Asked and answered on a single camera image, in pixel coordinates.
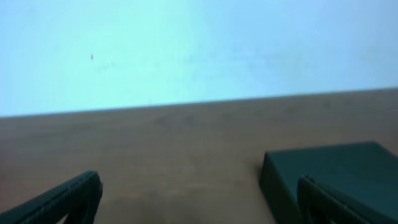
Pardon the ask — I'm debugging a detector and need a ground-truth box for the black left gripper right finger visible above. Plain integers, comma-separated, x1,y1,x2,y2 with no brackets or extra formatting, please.
297,176,397,224

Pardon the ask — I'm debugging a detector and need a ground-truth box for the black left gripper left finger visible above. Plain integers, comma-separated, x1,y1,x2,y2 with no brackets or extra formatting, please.
1,170,103,224

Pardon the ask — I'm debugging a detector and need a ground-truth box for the black gift box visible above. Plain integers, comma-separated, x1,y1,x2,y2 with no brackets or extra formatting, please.
259,142,397,223

